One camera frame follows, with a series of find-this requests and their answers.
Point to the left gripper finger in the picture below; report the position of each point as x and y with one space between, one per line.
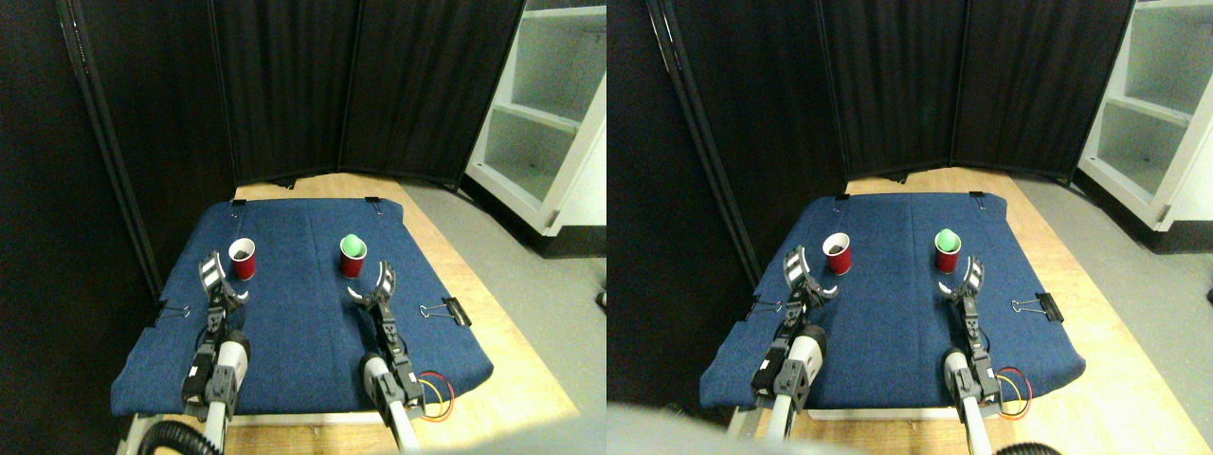
238 294
795 267
210 274
823 289

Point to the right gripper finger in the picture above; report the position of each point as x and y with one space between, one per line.
361 297
948 291
387 281
972 276

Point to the red cup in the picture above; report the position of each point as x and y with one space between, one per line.
244 266
352 267
947 263
838 261

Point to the green ball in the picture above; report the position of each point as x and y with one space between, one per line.
947 239
353 245

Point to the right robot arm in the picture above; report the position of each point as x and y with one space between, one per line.
957 365
377 372

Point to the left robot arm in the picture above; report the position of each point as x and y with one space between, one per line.
230 365
807 355

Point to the dark blue cloth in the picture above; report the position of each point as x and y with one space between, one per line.
303 341
881 341

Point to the black curtain stand pole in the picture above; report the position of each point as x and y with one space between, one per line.
112 161
703 152

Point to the white shelf unit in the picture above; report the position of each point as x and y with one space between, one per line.
569 161
1175 152

